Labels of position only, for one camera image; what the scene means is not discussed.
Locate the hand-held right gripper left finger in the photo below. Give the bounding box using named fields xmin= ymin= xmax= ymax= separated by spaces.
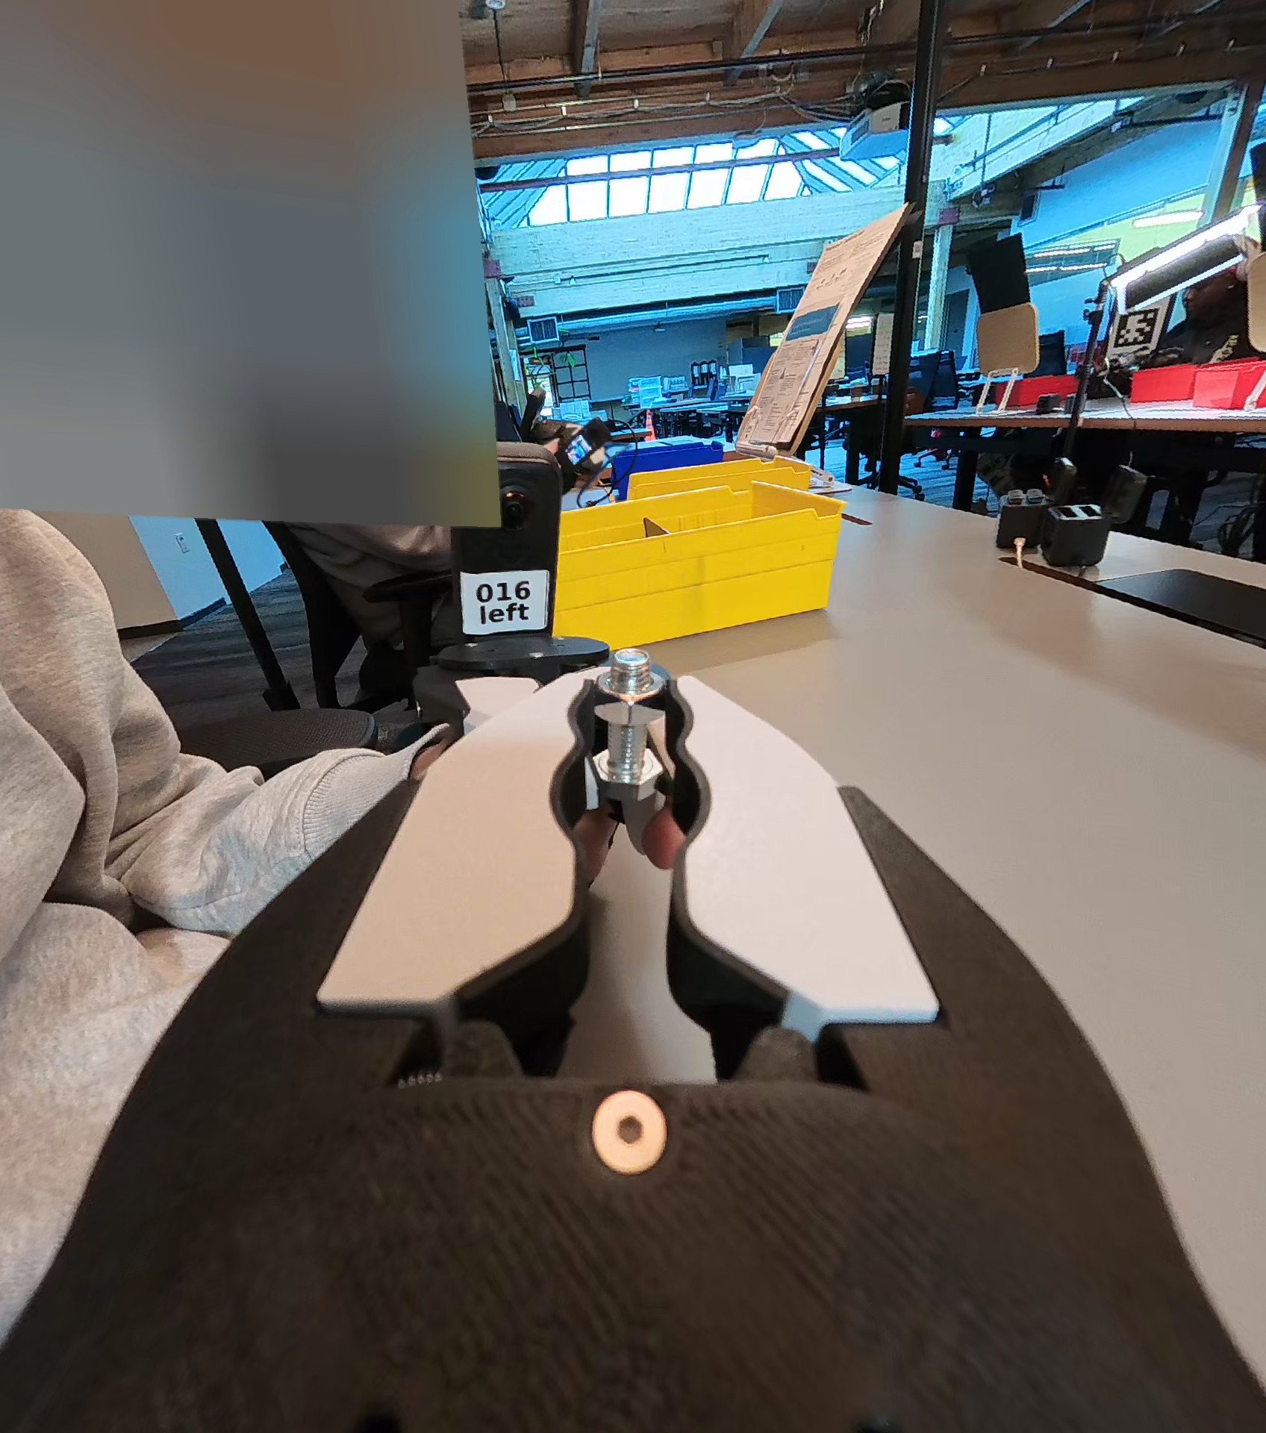
xmin=315 ymin=668 xmax=604 ymax=1038

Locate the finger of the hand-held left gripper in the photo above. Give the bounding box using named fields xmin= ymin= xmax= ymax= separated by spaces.
xmin=460 ymin=675 xmax=544 ymax=736

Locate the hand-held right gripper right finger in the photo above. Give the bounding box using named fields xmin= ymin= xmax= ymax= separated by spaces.
xmin=656 ymin=672 xmax=942 ymax=1044

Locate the silver bolt with nut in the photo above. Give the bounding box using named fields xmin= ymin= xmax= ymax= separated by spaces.
xmin=586 ymin=647 xmax=671 ymax=811

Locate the large yellow plastic bin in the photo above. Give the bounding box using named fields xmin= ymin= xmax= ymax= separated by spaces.
xmin=553 ymin=481 xmax=850 ymax=654

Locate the person's left forearm grey sleeve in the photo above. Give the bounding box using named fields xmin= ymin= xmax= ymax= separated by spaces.
xmin=129 ymin=741 xmax=454 ymax=933

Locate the person's left hand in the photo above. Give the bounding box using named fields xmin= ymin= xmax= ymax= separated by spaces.
xmin=575 ymin=808 xmax=692 ymax=875

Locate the blue plastic bin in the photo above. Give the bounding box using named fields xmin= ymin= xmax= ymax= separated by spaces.
xmin=611 ymin=439 xmax=727 ymax=502

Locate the black office chair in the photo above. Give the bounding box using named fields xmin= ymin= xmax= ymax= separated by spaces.
xmin=172 ymin=520 xmax=459 ymax=777

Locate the black table leg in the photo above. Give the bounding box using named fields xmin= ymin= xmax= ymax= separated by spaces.
xmin=195 ymin=520 xmax=306 ymax=714

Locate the cardboard sign board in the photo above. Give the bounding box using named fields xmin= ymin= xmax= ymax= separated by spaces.
xmin=736 ymin=202 xmax=917 ymax=463

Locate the black battery charger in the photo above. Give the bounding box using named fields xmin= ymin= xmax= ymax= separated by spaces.
xmin=995 ymin=485 xmax=1114 ymax=569

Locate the black steel pillar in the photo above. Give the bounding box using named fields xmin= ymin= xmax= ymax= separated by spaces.
xmin=877 ymin=0 xmax=951 ymax=497

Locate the white ceiling projector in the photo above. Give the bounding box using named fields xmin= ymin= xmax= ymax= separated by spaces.
xmin=838 ymin=100 xmax=917 ymax=166

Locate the black white marker tag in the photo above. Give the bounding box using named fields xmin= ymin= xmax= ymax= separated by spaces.
xmin=1108 ymin=305 xmax=1171 ymax=363

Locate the white light bar lamp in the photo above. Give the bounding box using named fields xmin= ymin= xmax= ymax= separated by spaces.
xmin=1105 ymin=205 xmax=1265 ymax=318

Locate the black desk cable tray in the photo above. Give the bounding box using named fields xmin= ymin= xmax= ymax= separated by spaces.
xmin=1095 ymin=568 xmax=1266 ymax=677

